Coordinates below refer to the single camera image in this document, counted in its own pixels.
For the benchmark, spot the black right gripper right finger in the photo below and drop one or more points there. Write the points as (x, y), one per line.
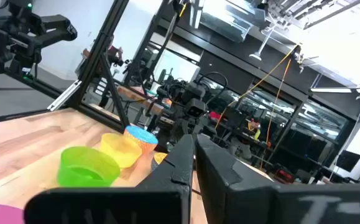
(229, 199)

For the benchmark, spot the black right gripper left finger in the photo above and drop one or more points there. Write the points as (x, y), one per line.
(167, 199)

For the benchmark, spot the yellow plastic bowl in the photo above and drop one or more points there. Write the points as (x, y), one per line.
(120, 149)

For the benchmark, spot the green plastic bowl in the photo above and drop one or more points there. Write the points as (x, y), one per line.
(74, 168)

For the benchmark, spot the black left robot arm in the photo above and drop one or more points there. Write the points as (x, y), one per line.
(58, 29)

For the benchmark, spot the black background robot arm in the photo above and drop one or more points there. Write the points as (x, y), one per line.
(193, 99)

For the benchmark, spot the wooden background table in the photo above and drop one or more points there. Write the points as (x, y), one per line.
(136, 95)

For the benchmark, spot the black background monitor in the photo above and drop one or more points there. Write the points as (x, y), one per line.
(349, 160)

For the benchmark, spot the black aluminium table frame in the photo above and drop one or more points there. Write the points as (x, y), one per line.
(100, 53)

